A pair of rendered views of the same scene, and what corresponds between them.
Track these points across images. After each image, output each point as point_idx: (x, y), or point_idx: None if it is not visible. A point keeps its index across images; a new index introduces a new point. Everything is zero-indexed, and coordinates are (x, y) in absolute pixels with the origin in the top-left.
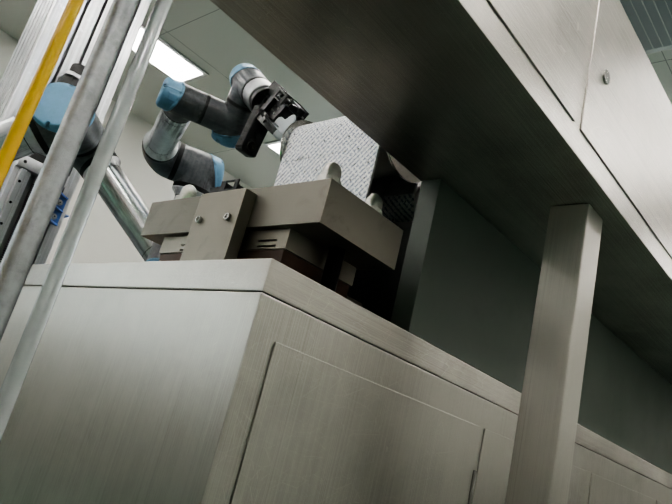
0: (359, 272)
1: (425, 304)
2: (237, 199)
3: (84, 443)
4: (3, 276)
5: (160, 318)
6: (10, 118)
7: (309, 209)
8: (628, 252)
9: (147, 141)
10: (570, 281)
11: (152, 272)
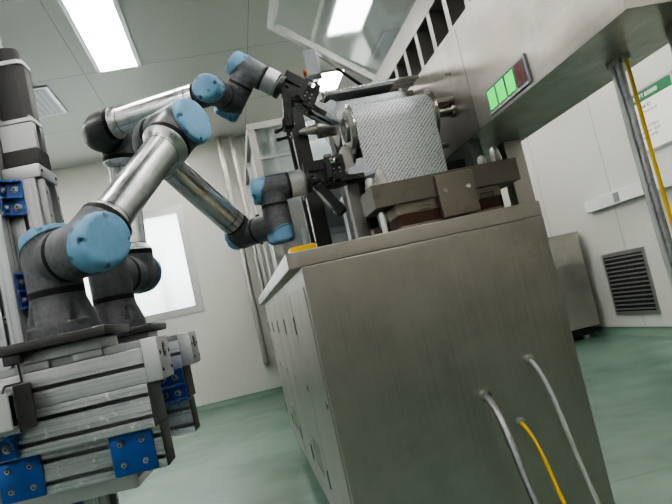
0: None
1: None
2: (468, 175)
3: (470, 315)
4: (667, 224)
5: (482, 244)
6: (160, 139)
7: (511, 173)
8: None
9: (113, 123)
10: (526, 175)
11: (456, 224)
